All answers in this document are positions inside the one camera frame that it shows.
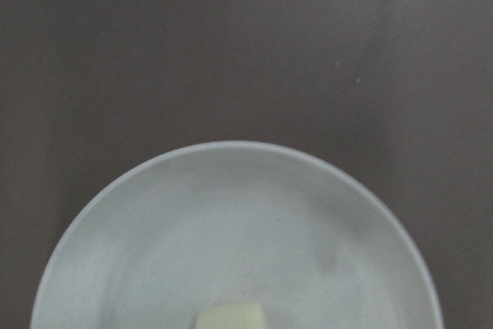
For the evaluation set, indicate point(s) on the speckled white plate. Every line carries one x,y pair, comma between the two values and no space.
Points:
233,222

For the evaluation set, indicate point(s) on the white steamed bun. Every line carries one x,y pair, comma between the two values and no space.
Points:
232,316

